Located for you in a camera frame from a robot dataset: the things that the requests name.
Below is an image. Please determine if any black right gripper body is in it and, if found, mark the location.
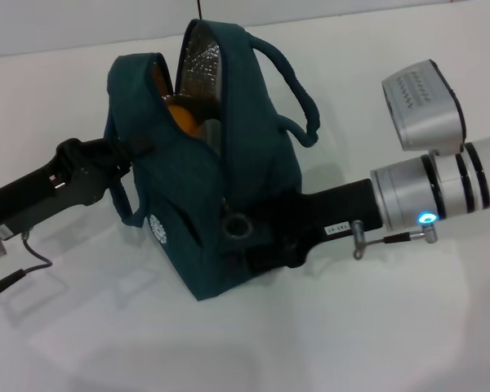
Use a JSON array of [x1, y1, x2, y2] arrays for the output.
[[244, 177, 387, 270]]

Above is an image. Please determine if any right gripper grey cable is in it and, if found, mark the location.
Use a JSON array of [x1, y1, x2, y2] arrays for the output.
[[350, 220, 440, 261]]

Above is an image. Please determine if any left gripper grey cable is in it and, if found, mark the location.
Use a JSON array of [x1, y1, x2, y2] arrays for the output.
[[0, 228, 54, 305]]

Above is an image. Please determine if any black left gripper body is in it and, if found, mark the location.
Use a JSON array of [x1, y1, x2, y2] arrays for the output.
[[0, 137, 134, 241]]

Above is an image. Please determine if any metal key ring zipper pull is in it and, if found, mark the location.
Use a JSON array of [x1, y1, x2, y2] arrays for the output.
[[222, 212, 253, 240]]

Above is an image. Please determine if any gripper grey cable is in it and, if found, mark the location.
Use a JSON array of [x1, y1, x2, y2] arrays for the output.
[[0, 228, 54, 305], [350, 220, 440, 261]]

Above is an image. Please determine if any teal insulated lunch bag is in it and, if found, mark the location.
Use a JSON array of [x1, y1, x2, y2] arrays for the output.
[[103, 18, 323, 303]]

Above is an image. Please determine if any yellow pear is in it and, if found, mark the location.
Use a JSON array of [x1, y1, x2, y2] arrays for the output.
[[153, 60, 213, 142]]

